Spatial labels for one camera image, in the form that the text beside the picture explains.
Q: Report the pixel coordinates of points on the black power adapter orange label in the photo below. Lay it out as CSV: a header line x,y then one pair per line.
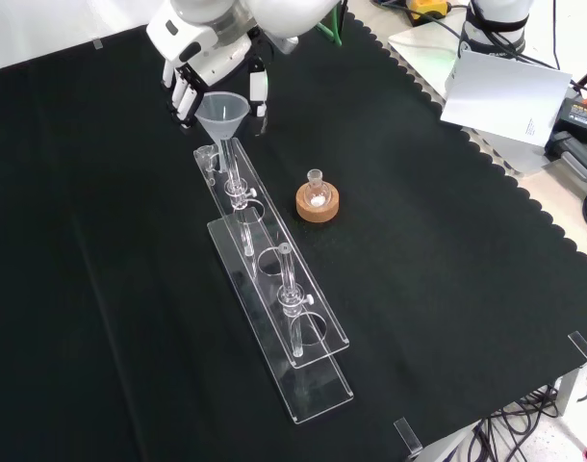
x,y
582,115

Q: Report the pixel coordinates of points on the clear acrylic cloth clip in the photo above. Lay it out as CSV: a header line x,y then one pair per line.
x,y
408,435
582,347

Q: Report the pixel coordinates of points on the grey table leg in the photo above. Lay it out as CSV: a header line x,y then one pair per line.
x,y
570,390

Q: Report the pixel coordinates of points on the yellow stop button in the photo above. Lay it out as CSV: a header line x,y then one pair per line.
x,y
430,6

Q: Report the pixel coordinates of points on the translucent plastic funnel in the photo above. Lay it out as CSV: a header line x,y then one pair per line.
x,y
221,115

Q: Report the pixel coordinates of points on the small round-bottom glass flask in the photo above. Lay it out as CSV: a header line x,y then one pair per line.
x,y
317,192

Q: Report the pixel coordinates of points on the pale board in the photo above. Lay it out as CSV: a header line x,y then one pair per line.
x,y
505,96

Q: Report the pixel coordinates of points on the grey metal base plate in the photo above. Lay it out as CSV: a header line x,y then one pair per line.
x,y
418,48

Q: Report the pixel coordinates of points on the black table cloth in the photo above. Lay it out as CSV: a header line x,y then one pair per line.
x,y
442,240

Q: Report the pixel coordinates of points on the clear acrylic funnel stand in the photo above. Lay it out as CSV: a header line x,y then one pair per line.
x,y
317,385

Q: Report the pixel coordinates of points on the black clamp block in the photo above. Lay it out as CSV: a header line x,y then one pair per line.
x,y
575,156

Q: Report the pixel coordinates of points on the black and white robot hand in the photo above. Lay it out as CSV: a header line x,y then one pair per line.
x,y
211,58

